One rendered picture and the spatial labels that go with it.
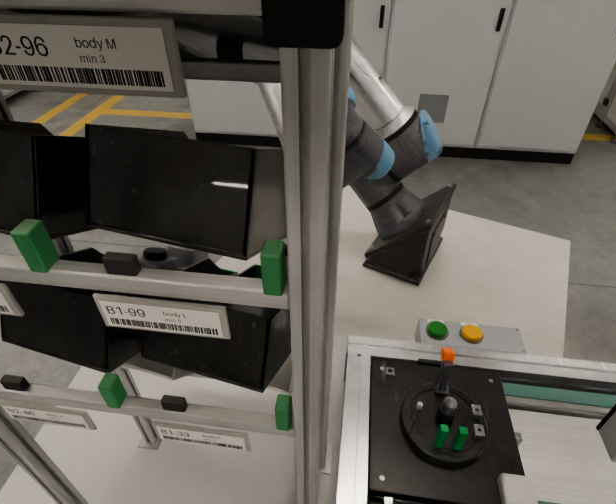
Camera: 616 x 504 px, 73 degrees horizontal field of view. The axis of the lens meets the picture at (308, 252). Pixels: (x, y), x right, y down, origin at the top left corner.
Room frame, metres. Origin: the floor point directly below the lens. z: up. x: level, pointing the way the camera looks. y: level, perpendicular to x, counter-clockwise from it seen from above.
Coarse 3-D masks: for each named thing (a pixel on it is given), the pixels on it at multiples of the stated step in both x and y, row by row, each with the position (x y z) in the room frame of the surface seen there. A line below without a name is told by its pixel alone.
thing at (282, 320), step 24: (192, 264) 0.36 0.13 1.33; (240, 312) 0.25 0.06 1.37; (264, 312) 0.37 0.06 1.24; (288, 312) 0.28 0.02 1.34; (144, 336) 0.26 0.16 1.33; (168, 336) 0.26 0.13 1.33; (192, 336) 0.25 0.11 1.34; (240, 336) 0.24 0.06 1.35; (264, 336) 0.24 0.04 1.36; (288, 336) 0.28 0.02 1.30; (168, 360) 0.25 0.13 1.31; (192, 360) 0.24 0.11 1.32; (216, 360) 0.24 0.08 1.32; (240, 360) 0.23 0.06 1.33; (264, 360) 0.23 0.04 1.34; (240, 384) 0.22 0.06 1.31; (264, 384) 0.22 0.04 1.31
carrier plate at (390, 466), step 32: (384, 384) 0.44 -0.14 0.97; (416, 384) 0.44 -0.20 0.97; (448, 384) 0.44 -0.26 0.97; (480, 384) 0.44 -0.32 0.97; (384, 416) 0.38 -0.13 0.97; (384, 448) 0.32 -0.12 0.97; (512, 448) 0.32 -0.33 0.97; (384, 480) 0.27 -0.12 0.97; (416, 480) 0.27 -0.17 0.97; (448, 480) 0.27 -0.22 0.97; (480, 480) 0.27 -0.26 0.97
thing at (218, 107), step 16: (192, 80) 3.52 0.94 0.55; (208, 80) 3.50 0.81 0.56; (192, 96) 3.52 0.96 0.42; (208, 96) 3.50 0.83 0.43; (224, 96) 3.48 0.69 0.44; (240, 96) 3.46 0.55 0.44; (256, 96) 3.45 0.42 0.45; (192, 112) 3.52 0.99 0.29; (208, 112) 3.50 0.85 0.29; (224, 112) 3.48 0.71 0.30; (240, 112) 3.47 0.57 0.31; (256, 112) 3.45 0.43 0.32; (208, 128) 3.51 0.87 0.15; (224, 128) 3.49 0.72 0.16; (240, 128) 3.47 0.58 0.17; (256, 128) 3.45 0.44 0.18; (272, 128) 3.43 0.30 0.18; (240, 144) 3.50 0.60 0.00; (256, 144) 3.48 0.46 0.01; (272, 144) 3.46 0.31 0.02
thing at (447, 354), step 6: (444, 348) 0.44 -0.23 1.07; (450, 348) 0.44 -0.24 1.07; (444, 354) 0.43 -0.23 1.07; (450, 354) 0.43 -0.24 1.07; (444, 360) 0.43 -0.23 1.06; (450, 360) 0.43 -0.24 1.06; (444, 366) 0.42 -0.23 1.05; (450, 366) 0.41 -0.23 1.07; (444, 372) 0.42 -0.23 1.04; (444, 378) 0.42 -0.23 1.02; (438, 384) 0.41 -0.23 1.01; (444, 384) 0.41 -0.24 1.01
